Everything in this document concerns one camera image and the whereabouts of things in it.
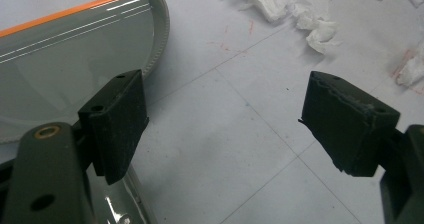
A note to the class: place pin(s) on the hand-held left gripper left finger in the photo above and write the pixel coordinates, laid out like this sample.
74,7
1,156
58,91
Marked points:
116,127

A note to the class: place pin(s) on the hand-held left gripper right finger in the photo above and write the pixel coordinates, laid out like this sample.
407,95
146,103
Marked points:
343,127

